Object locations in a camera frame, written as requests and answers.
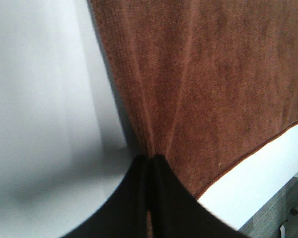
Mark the brown towel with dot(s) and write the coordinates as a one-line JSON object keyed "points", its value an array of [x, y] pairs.
{"points": [[206, 83]]}

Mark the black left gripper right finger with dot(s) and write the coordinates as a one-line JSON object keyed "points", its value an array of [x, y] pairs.
{"points": [[175, 213]]}

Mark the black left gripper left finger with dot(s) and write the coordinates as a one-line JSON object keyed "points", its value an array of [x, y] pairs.
{"points": [[124, 214]]}

